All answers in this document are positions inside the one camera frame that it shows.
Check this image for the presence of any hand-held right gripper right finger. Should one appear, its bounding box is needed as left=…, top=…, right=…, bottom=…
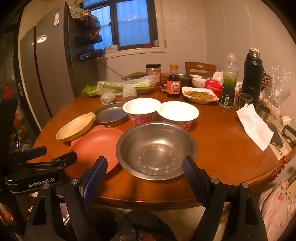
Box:
left=182, top=156, right=269, bottom=241

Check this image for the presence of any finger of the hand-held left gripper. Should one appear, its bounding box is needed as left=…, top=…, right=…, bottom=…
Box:
left=10, top=146, right=48, bottom=163
left=22, top=152, right=78, bottom=173

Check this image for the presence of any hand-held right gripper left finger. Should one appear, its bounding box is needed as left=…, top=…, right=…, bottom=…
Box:
left=24, top=156, right=108, bottom=241

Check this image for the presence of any metal pan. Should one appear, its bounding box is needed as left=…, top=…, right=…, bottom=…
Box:
left=67, top=125, right=124, bottom=174

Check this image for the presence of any yellow leaf-shaped plate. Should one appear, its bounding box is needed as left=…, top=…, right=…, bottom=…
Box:
left=55, top=112, right=97, bottom=142

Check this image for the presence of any stainless steel bowl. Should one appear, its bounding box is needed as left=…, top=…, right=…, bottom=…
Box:
left=116, top=122, right=198, bottom=181

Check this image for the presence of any round stainless steel plate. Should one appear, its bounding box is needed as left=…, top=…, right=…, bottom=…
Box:
left=94, top=102, right=130, bottom=127

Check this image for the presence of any white plate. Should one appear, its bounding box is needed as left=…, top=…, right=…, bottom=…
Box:
left=157, top=101, right=200, bottom=131
left=122, top=98, right=161, bottom=127

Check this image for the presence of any dark floral cloth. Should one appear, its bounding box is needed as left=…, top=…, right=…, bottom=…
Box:
left=111, top=210, right=183, bottom=241

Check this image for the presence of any fruit in white foam net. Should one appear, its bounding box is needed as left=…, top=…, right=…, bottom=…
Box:
left=100, top=91, right=117, bottom=105
left=122, top=84, right=137, bottom=100

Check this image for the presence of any white paper sheet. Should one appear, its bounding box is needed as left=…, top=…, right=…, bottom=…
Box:
left=236, top=103, right=274, bottom=151

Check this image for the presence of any grey refrigerator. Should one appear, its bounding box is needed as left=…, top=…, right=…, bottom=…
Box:
left=18, top=3, right=97, bottom=132

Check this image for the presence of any white dish with food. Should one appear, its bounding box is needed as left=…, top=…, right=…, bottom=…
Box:
left=181, top=86, right=220, bottom=104

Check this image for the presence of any pink floral cloth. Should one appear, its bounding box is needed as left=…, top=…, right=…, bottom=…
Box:
left=259, top=178, right=296, bottom=241

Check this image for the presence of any dark flat object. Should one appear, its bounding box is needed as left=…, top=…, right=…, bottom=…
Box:
left=266, top=122, right=284, bottom=149

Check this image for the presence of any clear glass cup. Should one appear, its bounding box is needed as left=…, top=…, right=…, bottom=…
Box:
left=239, top=93, right=253, bottom=109

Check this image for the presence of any red tissue pack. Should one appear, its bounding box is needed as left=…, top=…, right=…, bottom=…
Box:
left=205, top=71, right=226, bottom=97

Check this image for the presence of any celery in plastic bag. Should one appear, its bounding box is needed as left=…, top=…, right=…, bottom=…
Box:
left=82, top=77, right=156, bottom=97

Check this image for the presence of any green drink bottle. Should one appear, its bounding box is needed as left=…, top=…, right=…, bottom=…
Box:
left=219, top=53, right=239, bottom=109

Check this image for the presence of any small dark mug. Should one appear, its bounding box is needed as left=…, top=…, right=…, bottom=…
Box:
left=258, top=105, right=271, bottom=121

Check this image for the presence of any dark sauce bottle orange label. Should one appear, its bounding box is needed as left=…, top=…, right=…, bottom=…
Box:
left=166, top=64, right=181, bottom=98

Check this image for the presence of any white ceramic bowl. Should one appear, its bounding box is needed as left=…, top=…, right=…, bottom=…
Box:
left=191, top=75, right=211, bottom=88

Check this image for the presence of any small steel cup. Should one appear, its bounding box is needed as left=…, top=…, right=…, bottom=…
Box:
left=179, top=74, right=193, bottom=87

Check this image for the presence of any chili sauce jar red label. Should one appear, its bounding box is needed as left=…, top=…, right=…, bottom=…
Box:
left=160, top=73, right=171, bottom=93

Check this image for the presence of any black storage rack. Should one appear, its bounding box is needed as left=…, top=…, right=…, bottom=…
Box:
left=77, top=49, right=103, bottom=61
left=76, top=29, right=102, bottom=44
left=74, top=16, right=102, bottom=29

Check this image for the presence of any wooden chair curved back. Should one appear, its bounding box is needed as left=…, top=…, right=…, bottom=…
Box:
left=121, top=71, right=148, bottom=81

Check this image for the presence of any white charger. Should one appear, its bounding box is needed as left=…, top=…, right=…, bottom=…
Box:
left=281, top=116, right=294, bottom=127

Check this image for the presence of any wooden chair square back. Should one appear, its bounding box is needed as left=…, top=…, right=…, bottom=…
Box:
left=185, top=62, right=216, bottom=77

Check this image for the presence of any clear pickle jar black lid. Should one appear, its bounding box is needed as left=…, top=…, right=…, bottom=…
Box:
left=146, top=64, right=161, bottom=84

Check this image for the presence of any black thermos flask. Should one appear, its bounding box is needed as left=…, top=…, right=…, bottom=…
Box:
left=240, top=47, right=264, bottom=105

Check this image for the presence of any clear plastic wrap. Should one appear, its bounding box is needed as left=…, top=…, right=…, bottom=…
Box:
left=264, top=66, right=292, bottom=116

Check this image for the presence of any dark framed window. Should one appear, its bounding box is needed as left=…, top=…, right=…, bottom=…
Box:
left=82, top=0, right=166, bottom=58

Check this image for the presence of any red bead string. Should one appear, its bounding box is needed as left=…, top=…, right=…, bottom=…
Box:
left=272, top=156, right=287, bottom=181

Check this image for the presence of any wall cable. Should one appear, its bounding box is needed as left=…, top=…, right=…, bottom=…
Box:
left=102, top=61, right=124, bottom=77

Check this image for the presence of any black metal frame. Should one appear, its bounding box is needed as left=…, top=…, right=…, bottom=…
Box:
left=282, top=125, right=296, bottom=145

